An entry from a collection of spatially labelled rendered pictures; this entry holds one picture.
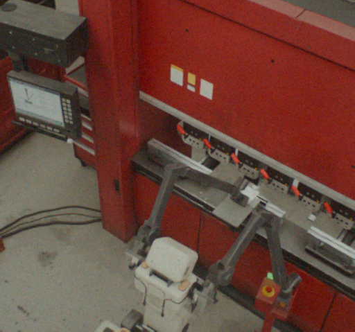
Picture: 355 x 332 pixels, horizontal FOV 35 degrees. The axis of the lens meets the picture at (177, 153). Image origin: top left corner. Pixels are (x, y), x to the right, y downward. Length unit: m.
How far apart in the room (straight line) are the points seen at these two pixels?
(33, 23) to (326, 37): 1.58
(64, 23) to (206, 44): 0.80
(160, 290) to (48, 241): 1.91
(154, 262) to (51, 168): 2.48
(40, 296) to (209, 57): 2.21
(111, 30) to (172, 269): 1.32
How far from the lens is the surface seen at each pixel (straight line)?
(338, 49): 2.64
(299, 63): 2.79
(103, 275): 4.38
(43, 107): 3.51
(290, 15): 2.69
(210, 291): 2.85
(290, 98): 2.92
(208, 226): 3.81
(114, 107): 3.52
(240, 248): 2.88
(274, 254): 3.05
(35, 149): 5.34
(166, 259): 2.80
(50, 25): 3.24
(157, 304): 2.96
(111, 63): 3.32
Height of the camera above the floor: 3.65
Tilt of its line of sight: 45 degrees down
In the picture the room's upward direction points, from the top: 2 degrees clockwise
